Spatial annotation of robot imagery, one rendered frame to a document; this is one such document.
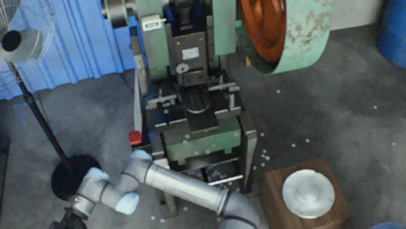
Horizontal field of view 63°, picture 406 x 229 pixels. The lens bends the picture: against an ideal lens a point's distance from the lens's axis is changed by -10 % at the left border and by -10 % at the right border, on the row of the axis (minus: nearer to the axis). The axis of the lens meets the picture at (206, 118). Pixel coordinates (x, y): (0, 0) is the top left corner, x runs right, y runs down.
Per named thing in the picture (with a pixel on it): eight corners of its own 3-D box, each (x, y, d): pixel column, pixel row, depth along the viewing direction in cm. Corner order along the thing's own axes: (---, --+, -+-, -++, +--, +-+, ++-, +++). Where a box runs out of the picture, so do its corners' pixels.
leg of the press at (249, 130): (260, 195, 233) (275, 100, 164) (243, 199, 232) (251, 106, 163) (222, 95, 291) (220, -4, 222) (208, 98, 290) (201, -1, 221)
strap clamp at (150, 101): (177, 103, 192) (175, 89, 184) (146, 109, 190) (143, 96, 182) (175, 95, 196) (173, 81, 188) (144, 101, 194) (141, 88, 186)
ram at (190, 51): (210, 84, 174) (207, 34, 151) (179, 90, 172) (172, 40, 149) (201, 61, 185) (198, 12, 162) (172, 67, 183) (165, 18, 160)
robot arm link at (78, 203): (99, 208, 115) (85, 198, 109) (93, 220, 113) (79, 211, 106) (83, 202, 118) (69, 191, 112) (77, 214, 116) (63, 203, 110)
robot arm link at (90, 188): (110, 172, 115) (88, 163, 116) (94, 203, 110) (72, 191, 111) (114, 181, 122) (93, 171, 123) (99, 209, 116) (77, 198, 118)
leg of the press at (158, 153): (180, 215, 227) (157, 126, 158) (162, 219, 225) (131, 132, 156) (155, 109, 285) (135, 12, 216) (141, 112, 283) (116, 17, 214)
